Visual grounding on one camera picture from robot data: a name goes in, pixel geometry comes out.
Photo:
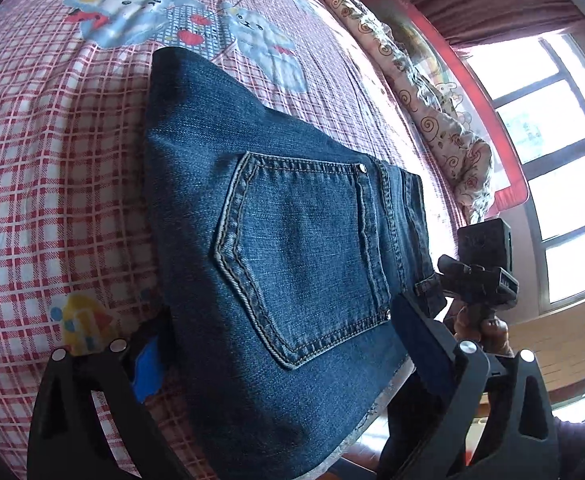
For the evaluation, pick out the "blue denim pants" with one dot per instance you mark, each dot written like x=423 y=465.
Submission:
x=297 y=220

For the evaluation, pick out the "red plaid cartoon bed sheet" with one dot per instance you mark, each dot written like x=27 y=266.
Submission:
x=47 y=160

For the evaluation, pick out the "person's right hand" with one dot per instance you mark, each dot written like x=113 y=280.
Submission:
x=492 y=337

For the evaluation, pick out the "floral swirl quilt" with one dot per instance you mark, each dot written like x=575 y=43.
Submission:
x=422 y=110

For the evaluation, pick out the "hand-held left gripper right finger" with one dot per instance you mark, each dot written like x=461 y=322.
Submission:
x=422 y=342

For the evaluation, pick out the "red bordered printed mat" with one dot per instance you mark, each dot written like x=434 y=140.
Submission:
x=472 y=95

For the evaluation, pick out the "mauve curtain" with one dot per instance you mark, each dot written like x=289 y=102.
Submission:
x=497 y=0

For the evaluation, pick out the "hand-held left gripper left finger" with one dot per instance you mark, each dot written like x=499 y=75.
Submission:
x=147 y=370

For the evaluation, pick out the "window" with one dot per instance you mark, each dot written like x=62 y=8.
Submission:
x=562 y=160

